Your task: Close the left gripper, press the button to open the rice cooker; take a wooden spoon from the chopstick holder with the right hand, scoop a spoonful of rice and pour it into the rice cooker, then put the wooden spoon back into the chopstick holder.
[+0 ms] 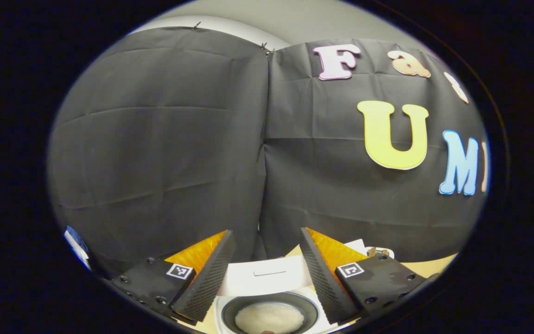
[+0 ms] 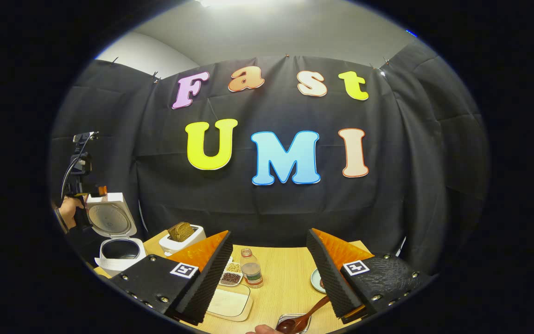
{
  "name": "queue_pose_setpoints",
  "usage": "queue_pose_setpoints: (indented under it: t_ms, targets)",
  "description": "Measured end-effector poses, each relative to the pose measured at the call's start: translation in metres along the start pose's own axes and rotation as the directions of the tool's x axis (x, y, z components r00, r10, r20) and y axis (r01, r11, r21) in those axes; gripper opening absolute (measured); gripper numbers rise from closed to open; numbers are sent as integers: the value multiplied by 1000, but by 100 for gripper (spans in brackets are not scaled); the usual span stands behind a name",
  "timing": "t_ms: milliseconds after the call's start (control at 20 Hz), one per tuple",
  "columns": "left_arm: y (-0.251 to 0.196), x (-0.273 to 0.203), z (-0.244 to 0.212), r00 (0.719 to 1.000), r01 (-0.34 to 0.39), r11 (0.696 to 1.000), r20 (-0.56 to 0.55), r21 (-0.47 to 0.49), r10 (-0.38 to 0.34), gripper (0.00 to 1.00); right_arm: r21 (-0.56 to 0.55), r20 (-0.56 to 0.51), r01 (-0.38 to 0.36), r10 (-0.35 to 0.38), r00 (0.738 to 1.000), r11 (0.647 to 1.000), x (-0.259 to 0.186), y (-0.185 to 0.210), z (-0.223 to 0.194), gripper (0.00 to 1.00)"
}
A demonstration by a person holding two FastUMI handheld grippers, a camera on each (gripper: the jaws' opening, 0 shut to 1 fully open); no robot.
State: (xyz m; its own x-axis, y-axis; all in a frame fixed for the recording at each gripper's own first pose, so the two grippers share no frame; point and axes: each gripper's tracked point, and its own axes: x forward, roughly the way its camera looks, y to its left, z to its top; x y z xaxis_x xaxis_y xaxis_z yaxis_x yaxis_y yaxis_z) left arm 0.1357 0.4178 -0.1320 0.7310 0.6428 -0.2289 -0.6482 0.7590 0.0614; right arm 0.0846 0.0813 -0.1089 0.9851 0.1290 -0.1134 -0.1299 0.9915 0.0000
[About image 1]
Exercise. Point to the white toaster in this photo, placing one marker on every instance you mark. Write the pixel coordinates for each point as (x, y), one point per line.
(356, 246)

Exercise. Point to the colourful printed object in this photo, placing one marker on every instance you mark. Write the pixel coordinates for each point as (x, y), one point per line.
(76, 241)

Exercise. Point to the brown bread slice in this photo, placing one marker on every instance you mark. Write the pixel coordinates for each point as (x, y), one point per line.
(378, 252)

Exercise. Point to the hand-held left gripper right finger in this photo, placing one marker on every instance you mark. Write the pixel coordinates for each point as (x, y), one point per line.
(325, 283)

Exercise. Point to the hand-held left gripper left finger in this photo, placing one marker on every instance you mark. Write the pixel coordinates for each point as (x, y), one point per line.
(204, 283)

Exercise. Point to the white rice heap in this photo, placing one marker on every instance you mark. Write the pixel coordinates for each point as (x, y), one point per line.
(269, 317)

